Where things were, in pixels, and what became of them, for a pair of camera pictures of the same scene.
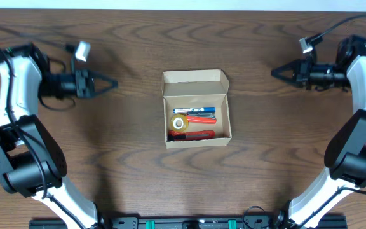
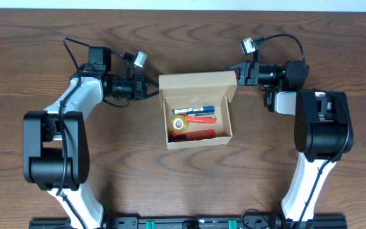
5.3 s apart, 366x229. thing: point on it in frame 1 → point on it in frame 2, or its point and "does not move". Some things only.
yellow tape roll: (179, 123) does not move
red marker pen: (209, 117) does not move
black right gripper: (302, 73) → (244, 74)
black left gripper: (83, 83) → (142, 87)
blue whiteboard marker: (194, 109) does not move
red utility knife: (175, 135) does not move
